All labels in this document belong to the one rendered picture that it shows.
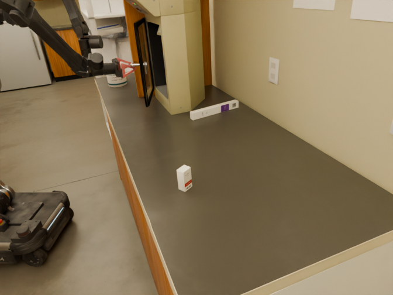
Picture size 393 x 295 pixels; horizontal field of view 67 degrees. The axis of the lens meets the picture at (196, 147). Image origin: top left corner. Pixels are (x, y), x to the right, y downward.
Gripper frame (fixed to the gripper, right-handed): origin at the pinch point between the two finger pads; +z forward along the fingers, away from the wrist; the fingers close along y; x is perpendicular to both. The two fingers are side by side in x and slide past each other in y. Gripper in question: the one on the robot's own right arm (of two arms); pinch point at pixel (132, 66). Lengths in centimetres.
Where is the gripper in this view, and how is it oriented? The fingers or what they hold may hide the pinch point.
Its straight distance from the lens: 161.2
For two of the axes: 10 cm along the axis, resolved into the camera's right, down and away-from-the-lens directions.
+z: 9.2, -1.9, 3.5
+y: -4.0, -4.7, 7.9
